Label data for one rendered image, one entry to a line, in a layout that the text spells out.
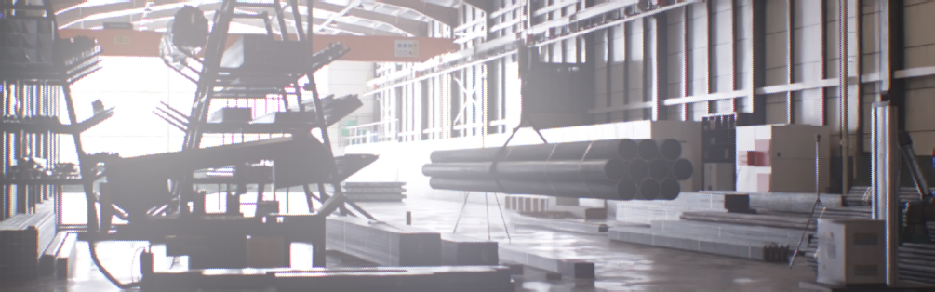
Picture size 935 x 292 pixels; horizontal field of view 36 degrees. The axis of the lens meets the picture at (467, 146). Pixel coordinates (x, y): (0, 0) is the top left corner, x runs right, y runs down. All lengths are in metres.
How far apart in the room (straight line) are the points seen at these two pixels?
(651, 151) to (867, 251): 2.29
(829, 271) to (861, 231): 0.47
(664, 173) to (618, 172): 0.32
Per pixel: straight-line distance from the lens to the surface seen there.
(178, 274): 10.46
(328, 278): 9.95
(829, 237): 11.74
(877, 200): 11.95
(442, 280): 10.31
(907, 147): 12.17
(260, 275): 10.19
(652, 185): 10.01
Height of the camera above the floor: 1.23
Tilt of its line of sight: 1 degrees up
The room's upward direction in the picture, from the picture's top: straight up
